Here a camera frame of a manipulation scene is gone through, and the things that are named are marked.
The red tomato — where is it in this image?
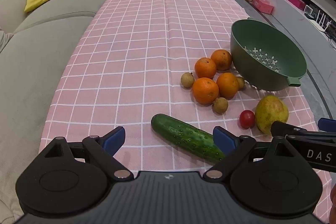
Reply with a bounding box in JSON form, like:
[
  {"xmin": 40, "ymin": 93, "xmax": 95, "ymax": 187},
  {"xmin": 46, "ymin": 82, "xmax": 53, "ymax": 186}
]
[{"xmin": 239, "ymin": 110, "xmax": 256, "ymax": 129}]

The beige cushion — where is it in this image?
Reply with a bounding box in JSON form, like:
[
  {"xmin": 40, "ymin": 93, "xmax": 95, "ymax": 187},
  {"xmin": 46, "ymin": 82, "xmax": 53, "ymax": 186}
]
[{"xmin": 0, "ymin": 29, "xmax": 14, "ymax": 54}]

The white router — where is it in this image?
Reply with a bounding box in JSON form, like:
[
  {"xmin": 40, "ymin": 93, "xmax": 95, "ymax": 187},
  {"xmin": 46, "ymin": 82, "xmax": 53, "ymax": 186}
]
[{"xmin": 304, "ymin": 5, "xmax": 333, "ymax": 31}]

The yellow-green mango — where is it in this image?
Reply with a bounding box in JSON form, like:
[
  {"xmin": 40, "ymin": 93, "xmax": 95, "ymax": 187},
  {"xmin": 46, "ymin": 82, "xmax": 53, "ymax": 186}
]
[{"xmin": 255, "ymin": 95, "xmax": 289, "ymax": 135}]

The green colander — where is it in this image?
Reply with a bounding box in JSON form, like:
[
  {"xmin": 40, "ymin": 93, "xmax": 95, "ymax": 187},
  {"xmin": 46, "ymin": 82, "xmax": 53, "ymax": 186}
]
[{"xmin": 230, "ymin": 18, "xmax": 307, "ymax": 90}]

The pink box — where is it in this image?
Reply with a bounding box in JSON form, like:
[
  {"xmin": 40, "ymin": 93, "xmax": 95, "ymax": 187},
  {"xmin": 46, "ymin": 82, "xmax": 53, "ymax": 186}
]
[{"xmin": 252, "ymin": 0, "xmax": 275, "ymax": 15}]

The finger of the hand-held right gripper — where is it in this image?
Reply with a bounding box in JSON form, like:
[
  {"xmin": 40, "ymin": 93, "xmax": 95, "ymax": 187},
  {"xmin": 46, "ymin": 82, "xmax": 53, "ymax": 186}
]
[
  {"xmin": 270, "ymin": 121, "xmax": 336, "ymax": 139},
  {"xmin": 317, "ymin": 117, "xmax": 336, "ymax": 133}
]

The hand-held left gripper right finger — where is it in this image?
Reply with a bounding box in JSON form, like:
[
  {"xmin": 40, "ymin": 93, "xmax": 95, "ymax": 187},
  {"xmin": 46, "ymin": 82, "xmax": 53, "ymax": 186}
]
[{"xmin": 203, "ymin": 126, "xmax": 302, "ymax": 179}]

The green cucumber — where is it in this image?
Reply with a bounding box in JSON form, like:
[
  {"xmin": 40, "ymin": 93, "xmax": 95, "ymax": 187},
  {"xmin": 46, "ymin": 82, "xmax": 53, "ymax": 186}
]
[{"xmin": 150, "ymin": 114, "xmax": 226, "ymax": 164}]

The beige sofa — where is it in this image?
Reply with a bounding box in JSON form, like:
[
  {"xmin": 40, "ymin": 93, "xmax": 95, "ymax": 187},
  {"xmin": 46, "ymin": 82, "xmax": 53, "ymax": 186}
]
[{"xmin": 0, "ymin": 0, "xmax": 134, "ymax": 224}]

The pink checked tablecloth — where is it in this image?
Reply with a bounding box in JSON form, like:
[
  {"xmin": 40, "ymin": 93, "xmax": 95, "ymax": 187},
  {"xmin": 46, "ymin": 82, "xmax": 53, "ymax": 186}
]
[{"xmin": 39, "ymin": 0, "xmax": 332, "ymax": 224}]

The grey low cabinet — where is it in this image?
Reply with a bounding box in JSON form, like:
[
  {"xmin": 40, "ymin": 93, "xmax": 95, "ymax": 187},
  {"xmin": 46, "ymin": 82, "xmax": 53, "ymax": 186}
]
[{"xmin": 240, "ymin": 0, "xmax": 336, "ymax": 49}]

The orange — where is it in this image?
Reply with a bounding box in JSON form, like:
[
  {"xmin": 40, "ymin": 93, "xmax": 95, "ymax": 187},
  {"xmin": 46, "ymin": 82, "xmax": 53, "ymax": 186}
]
[
  {"xmin": 210, "ymin": 49, "xmax": 233, "ymax": 71},
  {"xmin": 216, "ymin": 72, "xmax": 239, "ymax": 100},
  {"xmin": 192, "ymin": 77, "xmax": 219, "ymax": 105},
  {"xmin": 194, "ymin": 57, "xmax": 217, "ymax": 79}
]

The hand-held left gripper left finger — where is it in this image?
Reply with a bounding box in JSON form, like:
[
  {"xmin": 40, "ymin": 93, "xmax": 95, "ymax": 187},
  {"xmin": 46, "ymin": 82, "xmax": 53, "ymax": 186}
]
[{"xmin": 39, "ymin": 126, "xmax": 134, "ymax": 179}]

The dark red box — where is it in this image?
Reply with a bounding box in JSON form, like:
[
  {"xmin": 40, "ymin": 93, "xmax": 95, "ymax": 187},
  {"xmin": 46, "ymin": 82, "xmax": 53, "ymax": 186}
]
[{"xmin": 287, "ymin": 0, "xmax": 306, "ymax": 10}]

